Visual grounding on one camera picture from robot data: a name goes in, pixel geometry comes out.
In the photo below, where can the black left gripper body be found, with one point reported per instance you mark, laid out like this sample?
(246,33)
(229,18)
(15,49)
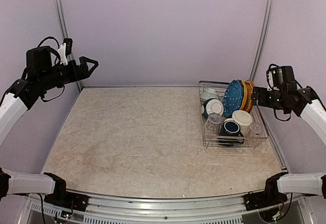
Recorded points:
(72,75)

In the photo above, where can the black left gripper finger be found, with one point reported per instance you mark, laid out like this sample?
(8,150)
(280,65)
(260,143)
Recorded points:
(86,71)
(84,60)

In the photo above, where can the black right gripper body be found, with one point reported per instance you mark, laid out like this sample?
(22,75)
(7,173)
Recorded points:
(274,102)

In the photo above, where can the yellow polka dot plate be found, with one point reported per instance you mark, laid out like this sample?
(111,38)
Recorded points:
(245,95)

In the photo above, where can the blue polka dot plate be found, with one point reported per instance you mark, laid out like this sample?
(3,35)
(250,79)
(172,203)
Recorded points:
(233,98)

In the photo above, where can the small clear glass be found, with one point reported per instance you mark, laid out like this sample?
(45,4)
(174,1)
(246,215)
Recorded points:
(255,130)

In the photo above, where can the large clear glass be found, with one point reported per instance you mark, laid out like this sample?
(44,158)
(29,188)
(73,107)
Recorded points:
(213,124)

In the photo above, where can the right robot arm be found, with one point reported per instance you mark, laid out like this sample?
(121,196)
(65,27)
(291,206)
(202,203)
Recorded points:
(283,92)

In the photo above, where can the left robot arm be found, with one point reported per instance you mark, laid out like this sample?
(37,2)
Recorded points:
(46,68)

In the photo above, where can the white mug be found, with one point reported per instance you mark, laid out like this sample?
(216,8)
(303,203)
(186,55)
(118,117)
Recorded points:
(243,119)

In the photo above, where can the dark blue mug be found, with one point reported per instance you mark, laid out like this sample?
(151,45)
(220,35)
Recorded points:
(229,129)

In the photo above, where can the teal white bowl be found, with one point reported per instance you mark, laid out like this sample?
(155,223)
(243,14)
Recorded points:
(210,106)

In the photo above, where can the light green bowl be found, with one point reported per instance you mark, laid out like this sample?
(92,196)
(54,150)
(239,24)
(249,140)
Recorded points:
(209,93)

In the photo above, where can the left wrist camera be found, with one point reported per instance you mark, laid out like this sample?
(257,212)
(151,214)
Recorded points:
(65,50)

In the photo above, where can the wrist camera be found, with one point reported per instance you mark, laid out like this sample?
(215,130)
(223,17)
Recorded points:
(269,78)
(65,50)

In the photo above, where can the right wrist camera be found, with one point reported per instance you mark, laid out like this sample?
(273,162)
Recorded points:
(269,78)

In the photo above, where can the wire dish rack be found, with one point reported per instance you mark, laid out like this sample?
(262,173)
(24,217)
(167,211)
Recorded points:
(210,141)

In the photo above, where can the back aluminium rail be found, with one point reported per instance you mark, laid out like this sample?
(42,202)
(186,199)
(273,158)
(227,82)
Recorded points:
(142,86)

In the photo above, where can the aluminium rail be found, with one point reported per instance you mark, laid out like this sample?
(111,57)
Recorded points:
(142,86)
(110,209)

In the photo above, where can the left aluminium post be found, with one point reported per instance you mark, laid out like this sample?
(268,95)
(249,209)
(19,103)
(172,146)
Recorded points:
(61,18)

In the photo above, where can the aluminium post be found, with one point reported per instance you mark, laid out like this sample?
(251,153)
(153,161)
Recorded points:
(61,18)
(262,38)

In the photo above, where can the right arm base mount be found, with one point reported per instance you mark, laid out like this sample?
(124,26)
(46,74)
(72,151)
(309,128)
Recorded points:
(268,197)

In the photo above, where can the right aluminium post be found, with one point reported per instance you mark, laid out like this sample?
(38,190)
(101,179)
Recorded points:
(262,38)

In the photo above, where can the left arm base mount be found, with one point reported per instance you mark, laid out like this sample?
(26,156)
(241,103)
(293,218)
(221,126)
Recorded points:
(66,199)

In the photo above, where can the front aluminium rail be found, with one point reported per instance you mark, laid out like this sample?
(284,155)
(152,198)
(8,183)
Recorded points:
(110,209)

